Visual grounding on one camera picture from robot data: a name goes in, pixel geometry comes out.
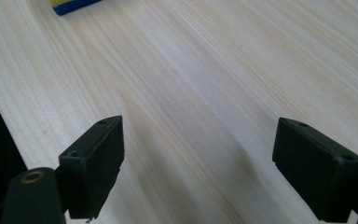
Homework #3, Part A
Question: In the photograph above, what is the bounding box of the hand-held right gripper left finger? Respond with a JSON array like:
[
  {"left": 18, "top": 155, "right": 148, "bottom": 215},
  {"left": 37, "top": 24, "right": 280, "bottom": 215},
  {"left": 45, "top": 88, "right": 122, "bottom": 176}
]
[{"left": 58, "top": 115, "right": 126, "bottom": 220}]

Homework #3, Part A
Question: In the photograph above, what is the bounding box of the yellow and blue sponge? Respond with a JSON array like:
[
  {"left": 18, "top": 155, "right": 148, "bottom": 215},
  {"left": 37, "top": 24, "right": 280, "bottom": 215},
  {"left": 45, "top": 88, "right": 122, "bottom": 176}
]
[{"left": 48, "top": 0, "right": 104, "bottom": 17}]

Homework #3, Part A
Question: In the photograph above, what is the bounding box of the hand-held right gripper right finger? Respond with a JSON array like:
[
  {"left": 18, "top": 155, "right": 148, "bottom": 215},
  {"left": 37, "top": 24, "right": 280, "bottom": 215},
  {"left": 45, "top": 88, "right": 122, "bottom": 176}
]
[{"left": 271, "top": 117, "right": 358, "bottom": 224}]

